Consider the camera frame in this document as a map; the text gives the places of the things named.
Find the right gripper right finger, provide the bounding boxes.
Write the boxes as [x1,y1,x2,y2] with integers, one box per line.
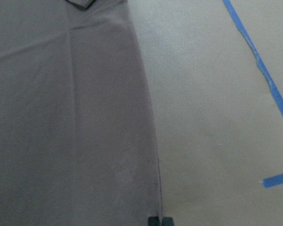
[162,217,174,226]

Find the dark brown t-shirt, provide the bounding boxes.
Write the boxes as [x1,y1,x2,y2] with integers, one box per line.
[0,0,163,226]

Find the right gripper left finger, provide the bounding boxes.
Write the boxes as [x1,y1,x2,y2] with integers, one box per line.
[148,216,160,226]

